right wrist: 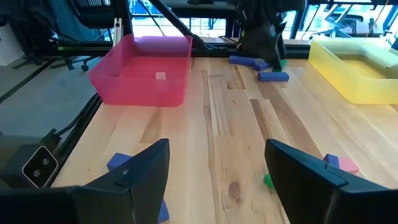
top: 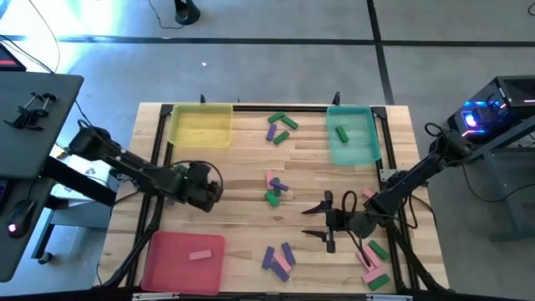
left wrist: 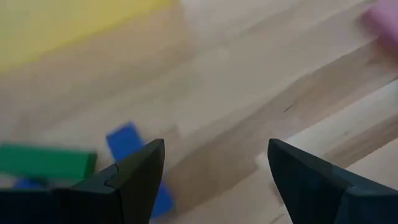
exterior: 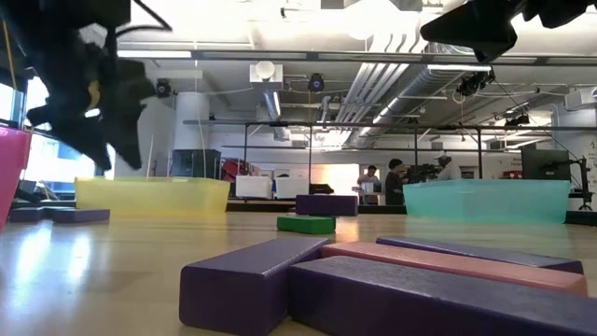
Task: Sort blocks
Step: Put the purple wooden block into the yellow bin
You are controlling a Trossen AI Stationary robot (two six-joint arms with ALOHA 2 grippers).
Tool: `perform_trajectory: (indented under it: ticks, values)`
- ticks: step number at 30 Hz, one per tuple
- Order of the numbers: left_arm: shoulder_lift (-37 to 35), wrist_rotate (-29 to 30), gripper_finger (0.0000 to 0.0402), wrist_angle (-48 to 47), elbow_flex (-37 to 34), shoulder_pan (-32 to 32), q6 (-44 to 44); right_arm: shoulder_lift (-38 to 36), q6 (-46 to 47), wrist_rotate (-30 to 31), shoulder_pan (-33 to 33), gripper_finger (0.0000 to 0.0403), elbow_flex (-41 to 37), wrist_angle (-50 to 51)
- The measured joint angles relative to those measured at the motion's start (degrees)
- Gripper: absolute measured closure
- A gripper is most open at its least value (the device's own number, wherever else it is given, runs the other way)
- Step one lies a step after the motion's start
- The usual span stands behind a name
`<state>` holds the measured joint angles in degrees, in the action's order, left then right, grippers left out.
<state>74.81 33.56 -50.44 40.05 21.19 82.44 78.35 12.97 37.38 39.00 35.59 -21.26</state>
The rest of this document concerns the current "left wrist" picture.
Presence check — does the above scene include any blue-purple wooden block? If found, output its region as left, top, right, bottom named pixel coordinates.
left=105, top=121, right=175, bottom=219
left=12, top=177, right=46, bottom=190

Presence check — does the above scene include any green wooden block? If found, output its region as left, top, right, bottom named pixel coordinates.
left=0, top=144, right=98, bottom=181

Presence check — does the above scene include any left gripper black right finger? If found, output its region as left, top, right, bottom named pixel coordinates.
left=267, top=138, right=398, bottom=224

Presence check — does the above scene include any yellow translucent plastic bin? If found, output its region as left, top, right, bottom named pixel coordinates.
left=0, top=0, right=180, bottom=74

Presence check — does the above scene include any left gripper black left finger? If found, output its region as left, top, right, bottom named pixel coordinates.
left=0, top=138, right=165, bottom=224

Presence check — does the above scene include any pink wooden block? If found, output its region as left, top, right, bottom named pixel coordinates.
left=361, top=0, right=398, bottom=55

